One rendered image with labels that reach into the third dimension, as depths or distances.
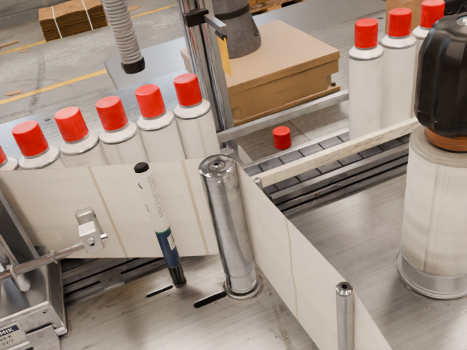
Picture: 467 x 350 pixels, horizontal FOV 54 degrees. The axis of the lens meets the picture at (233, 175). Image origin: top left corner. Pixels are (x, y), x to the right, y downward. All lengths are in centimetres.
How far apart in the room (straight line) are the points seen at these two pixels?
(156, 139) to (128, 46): 14
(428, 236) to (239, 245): 20
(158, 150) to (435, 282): 38
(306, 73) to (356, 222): 46
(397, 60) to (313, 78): 32
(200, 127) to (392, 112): 33
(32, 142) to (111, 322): 24
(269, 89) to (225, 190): 56
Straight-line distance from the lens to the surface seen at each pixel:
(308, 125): 96
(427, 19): 78
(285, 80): 101
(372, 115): 76
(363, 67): 72
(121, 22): 67
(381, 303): 56
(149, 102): 60
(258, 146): 92
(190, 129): 63
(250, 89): 97
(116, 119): 60
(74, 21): 505
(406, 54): 76
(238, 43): 107
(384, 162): 80
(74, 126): 61
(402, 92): 79
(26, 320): 59
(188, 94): 61
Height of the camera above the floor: 133
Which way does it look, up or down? 36 degrees down
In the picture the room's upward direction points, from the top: 11 degrees counter-clockwise
